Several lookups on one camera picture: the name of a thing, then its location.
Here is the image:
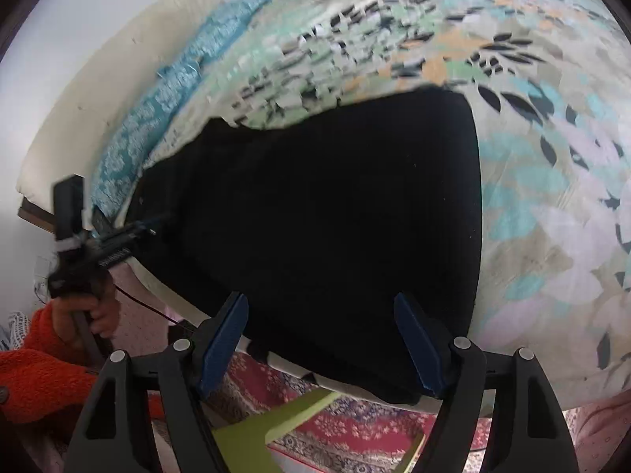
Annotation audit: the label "pink dotted pajama leg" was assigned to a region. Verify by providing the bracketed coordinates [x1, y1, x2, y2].
[564, 391, 630, 472]

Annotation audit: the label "person's left hand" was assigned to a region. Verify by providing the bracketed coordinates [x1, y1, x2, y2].
[51, 274, 121, 350]

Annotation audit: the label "floral leaf print bedspread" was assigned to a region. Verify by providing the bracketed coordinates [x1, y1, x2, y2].
[147, 0, 631, 410]

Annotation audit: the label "cream padded headboard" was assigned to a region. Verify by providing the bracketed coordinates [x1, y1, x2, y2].
[16, 0, 225, 212]

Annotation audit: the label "teal damask pillow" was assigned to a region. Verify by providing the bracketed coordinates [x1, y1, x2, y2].
[90, 0, 271, 220]

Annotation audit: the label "red patterned rug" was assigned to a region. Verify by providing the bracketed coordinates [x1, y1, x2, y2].
[216, 351, 494, 473]

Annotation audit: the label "black pants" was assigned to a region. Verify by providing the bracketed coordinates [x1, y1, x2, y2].
[126, 87, 482, 405]

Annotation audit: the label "lime green stool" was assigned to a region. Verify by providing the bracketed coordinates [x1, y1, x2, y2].
[211, 385, 428, 473]

